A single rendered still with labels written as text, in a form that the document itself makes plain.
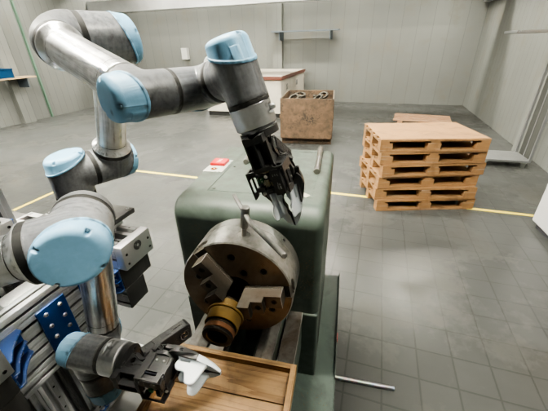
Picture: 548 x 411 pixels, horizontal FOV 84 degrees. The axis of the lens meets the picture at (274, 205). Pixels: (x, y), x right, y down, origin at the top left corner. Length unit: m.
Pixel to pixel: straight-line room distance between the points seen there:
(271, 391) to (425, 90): 10.12
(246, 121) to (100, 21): 0.50
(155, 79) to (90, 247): 0.30
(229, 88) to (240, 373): 0.73
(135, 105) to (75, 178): 0.63
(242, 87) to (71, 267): 0.41
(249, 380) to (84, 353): 0.41
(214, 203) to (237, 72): 0.52
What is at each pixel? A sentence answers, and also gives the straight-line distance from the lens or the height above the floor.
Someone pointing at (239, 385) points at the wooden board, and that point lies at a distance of 0.93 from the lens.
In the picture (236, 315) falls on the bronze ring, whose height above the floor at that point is 1.10.
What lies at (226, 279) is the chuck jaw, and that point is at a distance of 0.83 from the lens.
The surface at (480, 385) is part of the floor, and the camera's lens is 2.24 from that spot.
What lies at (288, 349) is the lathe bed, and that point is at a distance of 1.01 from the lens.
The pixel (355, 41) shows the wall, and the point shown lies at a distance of 10.46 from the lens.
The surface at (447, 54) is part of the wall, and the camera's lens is 10.57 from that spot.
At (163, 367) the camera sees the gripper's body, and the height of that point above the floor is 1.11.
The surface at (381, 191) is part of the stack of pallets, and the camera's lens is 3.52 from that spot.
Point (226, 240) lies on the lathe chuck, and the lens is 0.78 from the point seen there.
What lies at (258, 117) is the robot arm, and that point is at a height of 1.57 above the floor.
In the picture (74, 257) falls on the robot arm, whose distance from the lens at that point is 0.61.
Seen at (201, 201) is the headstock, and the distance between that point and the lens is 0.97.
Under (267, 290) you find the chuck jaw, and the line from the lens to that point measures 0.81.
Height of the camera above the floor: 1.67
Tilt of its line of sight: 28 degrees down
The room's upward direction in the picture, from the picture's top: 1 degrees counter-clockwise
